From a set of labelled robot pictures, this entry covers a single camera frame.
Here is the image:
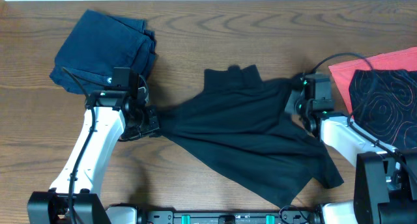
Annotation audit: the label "black t-shirt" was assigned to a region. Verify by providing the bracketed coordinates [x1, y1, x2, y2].
[158, 65, 343, 207]

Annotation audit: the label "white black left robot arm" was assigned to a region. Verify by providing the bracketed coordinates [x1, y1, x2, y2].
[27, 87, 159, 223]

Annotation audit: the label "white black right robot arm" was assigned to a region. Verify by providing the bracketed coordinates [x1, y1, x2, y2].
[285, 74, 416, 224]

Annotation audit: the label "black swirl patterned garment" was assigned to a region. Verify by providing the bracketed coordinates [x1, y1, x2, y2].
[349, 70, 416, 150]

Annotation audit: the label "folded navy blue shorts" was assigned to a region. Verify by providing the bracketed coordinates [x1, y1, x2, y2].
[50, 10, 156, 94]

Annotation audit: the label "red cloth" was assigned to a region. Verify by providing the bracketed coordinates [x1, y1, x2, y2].
[328, 46, 417, 116]

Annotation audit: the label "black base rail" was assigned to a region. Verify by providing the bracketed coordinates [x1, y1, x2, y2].
[107, 204, 323, 224]

